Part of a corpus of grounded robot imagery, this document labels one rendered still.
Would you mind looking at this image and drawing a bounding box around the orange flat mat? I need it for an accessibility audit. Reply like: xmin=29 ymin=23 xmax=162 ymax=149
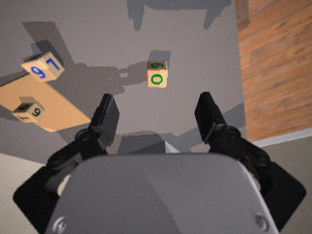
xmin=0 ymin=74 xmax=91 ymax=132

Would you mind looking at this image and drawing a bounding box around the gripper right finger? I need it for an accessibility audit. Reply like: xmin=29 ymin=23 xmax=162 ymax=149
xmin=194 ymin=92 xmax=306 ymax=233

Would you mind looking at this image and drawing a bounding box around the wooden letter block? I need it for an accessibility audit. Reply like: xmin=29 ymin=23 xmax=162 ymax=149
xmin=21 ymin=52 xmax=64 ymax=82
xmin=12 ymin=102 xmax=45 ymax=123
xmin=147 ymin=60 xmax=168 ymax=87

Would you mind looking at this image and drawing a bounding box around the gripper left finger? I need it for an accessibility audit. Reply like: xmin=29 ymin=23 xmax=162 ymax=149
xmin=13 ymin=94 xmax=120 ymax=234

